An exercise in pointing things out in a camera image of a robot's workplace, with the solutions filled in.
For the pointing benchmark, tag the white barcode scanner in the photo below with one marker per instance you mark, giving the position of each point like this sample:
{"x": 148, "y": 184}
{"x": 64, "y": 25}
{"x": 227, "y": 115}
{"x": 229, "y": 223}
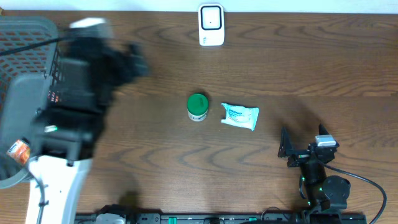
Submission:
{"x": 211, "y": 27}

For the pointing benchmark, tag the orange snack in basket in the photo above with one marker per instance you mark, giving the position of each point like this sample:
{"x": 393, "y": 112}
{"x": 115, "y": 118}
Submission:
{"x": 20, "y": 152}

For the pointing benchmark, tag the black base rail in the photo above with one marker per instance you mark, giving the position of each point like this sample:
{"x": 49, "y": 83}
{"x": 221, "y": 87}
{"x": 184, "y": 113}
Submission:
{"x": 119, "y": 214}

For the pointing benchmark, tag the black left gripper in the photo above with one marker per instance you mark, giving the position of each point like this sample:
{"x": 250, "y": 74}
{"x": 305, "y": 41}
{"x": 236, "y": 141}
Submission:
{"x": 111, "y": 60}

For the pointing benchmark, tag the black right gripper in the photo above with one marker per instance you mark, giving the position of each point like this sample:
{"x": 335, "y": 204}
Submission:
{"x": 299, "y": 155}

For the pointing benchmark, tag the green lid jar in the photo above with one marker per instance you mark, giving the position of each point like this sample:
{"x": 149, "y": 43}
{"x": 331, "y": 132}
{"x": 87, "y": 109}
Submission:
{"x": 197, "y": 107}

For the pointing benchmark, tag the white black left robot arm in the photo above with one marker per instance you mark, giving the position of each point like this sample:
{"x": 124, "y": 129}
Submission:
{"x": 64, "y": 135}

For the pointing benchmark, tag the dark grey plastic basket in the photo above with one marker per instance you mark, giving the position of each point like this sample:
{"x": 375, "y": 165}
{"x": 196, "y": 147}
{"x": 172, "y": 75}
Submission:
{"x": 26, "y": 77}

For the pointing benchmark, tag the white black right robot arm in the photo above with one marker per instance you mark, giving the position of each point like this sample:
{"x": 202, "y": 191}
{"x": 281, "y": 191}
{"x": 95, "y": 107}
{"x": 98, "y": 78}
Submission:
{"x": 326, "y": 194}

